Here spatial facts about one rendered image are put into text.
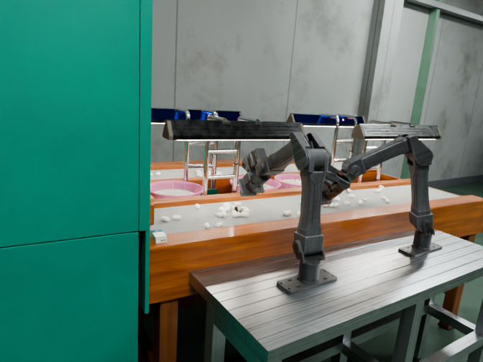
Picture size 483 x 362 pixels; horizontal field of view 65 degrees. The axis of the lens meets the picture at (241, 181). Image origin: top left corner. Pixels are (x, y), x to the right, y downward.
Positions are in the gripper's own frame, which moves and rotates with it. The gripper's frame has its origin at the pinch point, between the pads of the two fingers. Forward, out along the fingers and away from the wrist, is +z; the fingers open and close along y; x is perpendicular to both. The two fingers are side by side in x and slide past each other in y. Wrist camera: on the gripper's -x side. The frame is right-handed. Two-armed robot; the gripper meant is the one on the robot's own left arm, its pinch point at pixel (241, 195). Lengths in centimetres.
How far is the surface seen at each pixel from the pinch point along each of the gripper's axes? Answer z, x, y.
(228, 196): 14.9, -5.9, -1.6
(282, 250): -12.4, 27.7, -2.7
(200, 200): 14.7, -5.3, 12.2
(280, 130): -14.7, -22.1, -18.2
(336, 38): 80, -197, -208
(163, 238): -16.3, 18.7, 40.8
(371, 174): 42, -24, -128
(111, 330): -7, 41, 58
